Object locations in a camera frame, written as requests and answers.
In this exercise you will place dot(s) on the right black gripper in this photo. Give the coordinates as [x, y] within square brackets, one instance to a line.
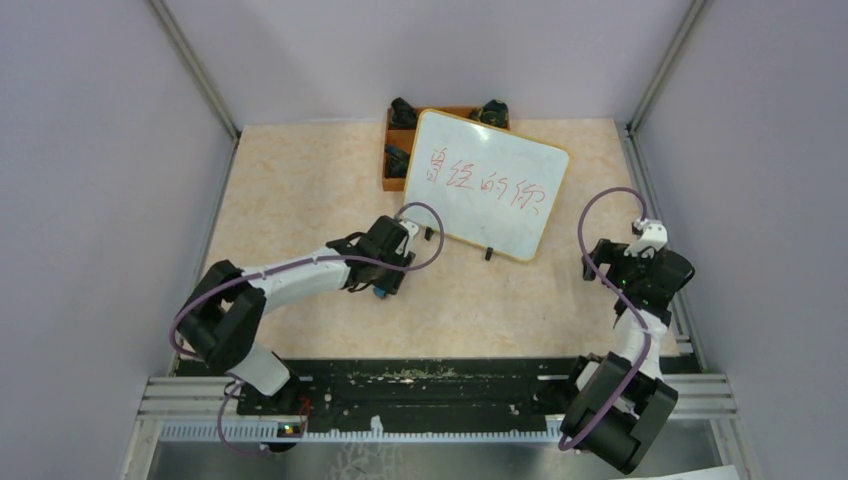
[612, 253]

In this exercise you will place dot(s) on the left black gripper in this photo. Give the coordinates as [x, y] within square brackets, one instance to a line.
[389, 283]

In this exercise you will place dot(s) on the whiteboard with yellow frame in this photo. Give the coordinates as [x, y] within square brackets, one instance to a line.
[486, 186]

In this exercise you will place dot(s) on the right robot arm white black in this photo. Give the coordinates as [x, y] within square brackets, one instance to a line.
[617, 404]

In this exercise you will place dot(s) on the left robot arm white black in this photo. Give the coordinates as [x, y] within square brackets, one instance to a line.
[220, 320]

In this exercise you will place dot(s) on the rolled dark tie front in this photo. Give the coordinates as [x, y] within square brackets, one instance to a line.
[397, 161]

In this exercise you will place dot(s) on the rolled dark tie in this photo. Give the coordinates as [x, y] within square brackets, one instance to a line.
[494, 113]
[397, 161]
[402, 115]

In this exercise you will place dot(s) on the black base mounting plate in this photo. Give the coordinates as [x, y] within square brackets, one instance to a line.
[438, 417]

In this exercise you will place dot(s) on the rolled dark tie left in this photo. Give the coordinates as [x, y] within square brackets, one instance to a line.
[402, 115]

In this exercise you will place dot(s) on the rolled dark tie right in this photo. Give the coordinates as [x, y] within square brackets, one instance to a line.
[494, 113]

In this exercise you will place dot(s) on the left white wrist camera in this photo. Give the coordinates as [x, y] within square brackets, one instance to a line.
[411, 228]

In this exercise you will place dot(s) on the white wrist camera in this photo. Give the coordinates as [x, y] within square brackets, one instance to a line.
[651, 238]
[411, 228]

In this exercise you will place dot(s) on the wire whiteboard stand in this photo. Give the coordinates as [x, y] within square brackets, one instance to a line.
[429, 233]

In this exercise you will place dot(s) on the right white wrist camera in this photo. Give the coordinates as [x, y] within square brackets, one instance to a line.
[651, 238]

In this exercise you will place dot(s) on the aluminium frame rail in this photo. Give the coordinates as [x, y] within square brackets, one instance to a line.
[700, 396]

